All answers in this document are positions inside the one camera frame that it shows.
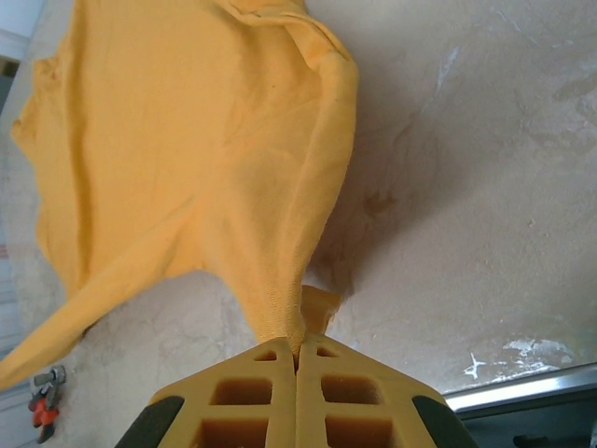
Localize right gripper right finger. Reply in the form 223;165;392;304
297;338;481;448

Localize orange-handled pliers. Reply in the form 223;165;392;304
28;365;67;444

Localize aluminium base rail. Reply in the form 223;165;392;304
441;361;597;414

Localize orange t-shirt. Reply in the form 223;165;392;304
0;0;360;393

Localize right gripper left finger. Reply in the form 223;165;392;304
116;338;299;448

